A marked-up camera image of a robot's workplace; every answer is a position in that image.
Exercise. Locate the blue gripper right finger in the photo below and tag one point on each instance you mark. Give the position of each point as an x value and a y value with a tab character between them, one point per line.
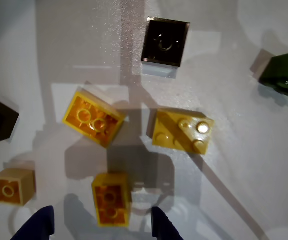
162	227

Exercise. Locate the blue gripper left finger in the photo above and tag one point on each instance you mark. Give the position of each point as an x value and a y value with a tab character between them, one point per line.
39	225

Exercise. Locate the yellow rectangular lego brick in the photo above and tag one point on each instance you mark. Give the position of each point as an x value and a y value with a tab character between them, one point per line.
181	131
111	200
92	118

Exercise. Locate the green sloped lego brick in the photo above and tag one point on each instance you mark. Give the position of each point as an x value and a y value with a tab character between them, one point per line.
282	72

